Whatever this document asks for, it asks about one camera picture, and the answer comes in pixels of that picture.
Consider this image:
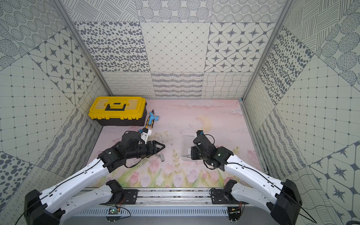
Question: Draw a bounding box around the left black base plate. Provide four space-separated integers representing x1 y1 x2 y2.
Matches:
111 189 139 205

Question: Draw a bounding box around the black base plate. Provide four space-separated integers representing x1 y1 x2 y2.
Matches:
111 189 139 205
209 188 248 205

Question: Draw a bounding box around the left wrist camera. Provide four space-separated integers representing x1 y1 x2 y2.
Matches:
139 127 152 143

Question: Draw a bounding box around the blue yellow hand tool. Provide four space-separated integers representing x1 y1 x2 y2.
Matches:
145 110 159 129

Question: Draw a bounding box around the small green circuit board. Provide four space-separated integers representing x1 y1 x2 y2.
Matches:
108 207 119 215

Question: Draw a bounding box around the translucent plastic storage box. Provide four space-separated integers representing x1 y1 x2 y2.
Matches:
181 136 195 161

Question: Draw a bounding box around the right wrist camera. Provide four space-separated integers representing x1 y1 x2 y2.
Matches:
196 130 203 136

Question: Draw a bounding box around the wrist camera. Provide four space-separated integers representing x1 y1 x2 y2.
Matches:
139 127 152 143
196 130 203 136

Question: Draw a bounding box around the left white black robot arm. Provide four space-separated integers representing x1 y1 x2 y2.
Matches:
23 131 166 225

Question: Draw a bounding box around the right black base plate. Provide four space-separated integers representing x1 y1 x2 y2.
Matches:
209 188 248 205

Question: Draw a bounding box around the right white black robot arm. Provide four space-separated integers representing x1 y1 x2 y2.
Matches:
191 130 302 225

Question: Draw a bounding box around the aluminium mounting rail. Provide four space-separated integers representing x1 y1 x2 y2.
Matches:
56 187 290 209

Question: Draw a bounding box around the yellow black toolbox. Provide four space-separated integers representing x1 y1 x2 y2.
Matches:
88 97 147 126

